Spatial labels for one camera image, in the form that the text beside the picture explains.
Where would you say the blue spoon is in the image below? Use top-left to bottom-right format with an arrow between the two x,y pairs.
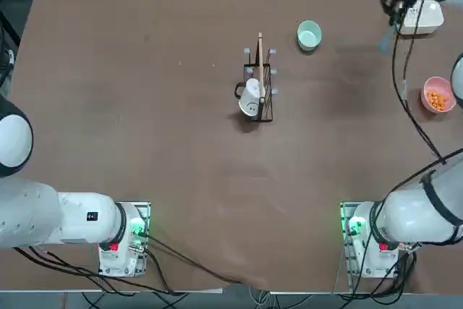
375,22 -> 401,53

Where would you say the pink bowl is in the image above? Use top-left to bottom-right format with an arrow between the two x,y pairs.
420,76 -> 457,114

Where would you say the green bowl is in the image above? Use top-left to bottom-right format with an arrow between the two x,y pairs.
297,20 -> 323,53

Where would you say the orange popcorn pile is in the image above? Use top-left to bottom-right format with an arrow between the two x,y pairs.
426,90 -> 451,111

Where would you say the white box with beige base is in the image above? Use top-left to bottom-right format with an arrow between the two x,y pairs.
397,0 -> 445,37

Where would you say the white smiley mug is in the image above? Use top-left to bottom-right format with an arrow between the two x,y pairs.
234,77 -> 268,117

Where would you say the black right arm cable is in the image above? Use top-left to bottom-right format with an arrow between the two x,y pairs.
391,0 -> 448,165

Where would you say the wooden rack handle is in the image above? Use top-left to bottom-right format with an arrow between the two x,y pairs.
257,33 -> 266,104

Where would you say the black wire cup rack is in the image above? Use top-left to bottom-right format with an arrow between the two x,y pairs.
242,46 -> 279,122

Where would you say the black cable across table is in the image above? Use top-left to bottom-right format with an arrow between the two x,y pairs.
144,234 -> 254,284

